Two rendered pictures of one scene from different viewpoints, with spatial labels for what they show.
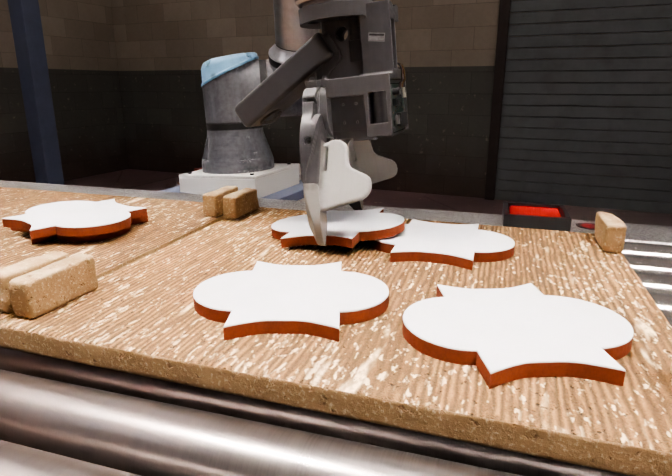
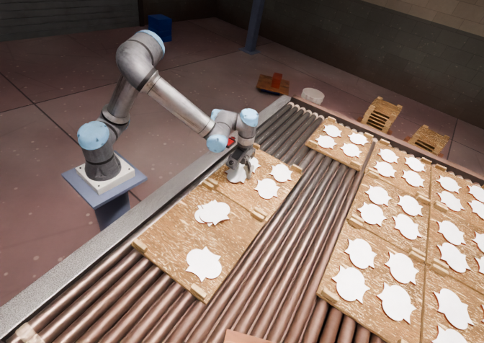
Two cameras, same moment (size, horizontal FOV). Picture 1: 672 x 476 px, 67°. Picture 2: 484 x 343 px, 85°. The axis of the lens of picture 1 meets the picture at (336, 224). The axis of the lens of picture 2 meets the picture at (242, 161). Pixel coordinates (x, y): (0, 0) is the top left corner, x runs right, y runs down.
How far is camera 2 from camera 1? 128 cm
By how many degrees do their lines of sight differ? 75
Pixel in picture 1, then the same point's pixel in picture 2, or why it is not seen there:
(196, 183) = (107, 186)
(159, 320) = (269, 203)
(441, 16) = not seen: outside the picture
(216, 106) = (105, 154)
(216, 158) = (111, 173)
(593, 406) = (294, 176)
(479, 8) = not seen: outside the picture
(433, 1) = not seen: outside the picture
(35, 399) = (279, 218)
